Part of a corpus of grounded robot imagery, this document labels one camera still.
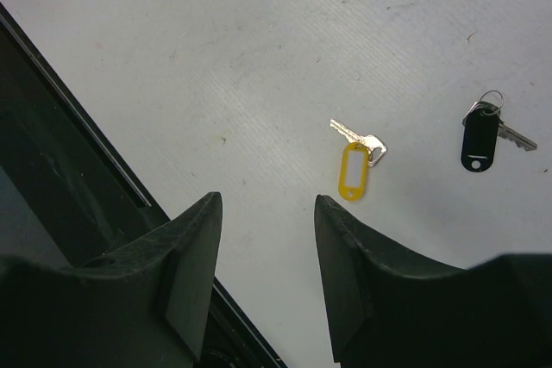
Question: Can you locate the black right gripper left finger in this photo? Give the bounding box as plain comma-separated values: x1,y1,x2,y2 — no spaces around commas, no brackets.
60,190,223,363

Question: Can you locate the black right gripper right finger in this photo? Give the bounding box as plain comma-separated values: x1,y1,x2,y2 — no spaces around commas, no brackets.
314,195,470,364

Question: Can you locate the key with black tag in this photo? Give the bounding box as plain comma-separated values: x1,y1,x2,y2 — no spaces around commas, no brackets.
460,100,538,173

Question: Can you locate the small metal keyring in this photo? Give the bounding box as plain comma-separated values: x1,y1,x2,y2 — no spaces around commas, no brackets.
480,90,505,116

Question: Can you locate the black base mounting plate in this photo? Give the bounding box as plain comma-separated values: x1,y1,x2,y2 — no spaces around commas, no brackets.
1,10,283,367

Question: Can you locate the key with long yellow tag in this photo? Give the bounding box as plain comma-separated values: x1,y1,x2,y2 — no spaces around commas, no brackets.
329,119,387,202

